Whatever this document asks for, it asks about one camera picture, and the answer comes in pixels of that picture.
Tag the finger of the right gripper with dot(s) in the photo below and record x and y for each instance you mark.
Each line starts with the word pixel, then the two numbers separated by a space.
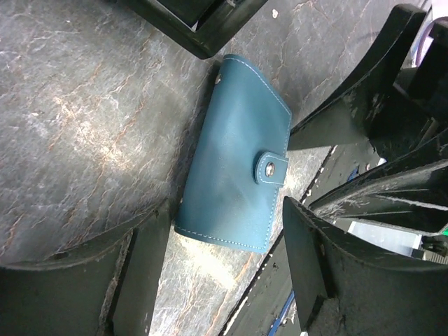
pixel 409 191
pixel 395 98

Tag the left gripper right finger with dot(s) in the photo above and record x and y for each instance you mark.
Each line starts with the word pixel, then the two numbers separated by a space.
pixel 344 285

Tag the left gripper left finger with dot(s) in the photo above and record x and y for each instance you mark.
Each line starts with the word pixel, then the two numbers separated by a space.
pixel 105 286

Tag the teal leather card holder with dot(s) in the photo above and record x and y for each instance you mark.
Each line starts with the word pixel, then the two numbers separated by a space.
pixel 240 161

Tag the black plastic tray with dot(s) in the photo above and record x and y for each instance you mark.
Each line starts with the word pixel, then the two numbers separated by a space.
pixel 200 27

